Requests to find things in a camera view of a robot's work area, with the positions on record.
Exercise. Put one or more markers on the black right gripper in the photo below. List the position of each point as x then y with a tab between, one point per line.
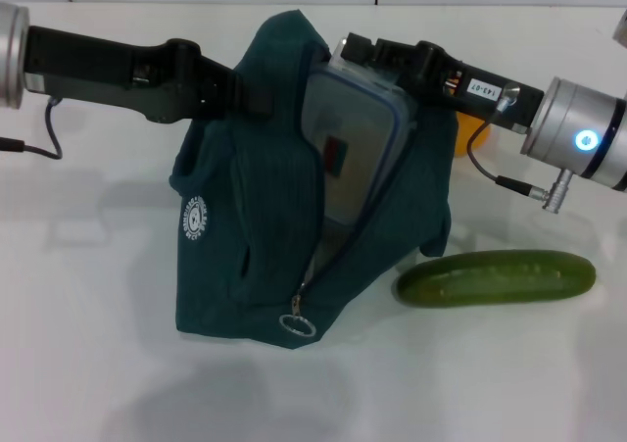
480	94

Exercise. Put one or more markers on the yellow orange pear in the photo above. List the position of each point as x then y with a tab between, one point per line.
470	138

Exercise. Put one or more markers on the dark teal insulated lunch bag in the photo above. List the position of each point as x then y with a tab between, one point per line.
274	192

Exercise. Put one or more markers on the green cucumber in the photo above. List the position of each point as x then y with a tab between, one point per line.
495	278

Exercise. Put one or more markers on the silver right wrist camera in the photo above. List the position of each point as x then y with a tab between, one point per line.
621	29

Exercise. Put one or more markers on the clear plastic food container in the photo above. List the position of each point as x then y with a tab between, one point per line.
352	148

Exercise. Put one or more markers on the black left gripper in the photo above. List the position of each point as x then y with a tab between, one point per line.
108	74

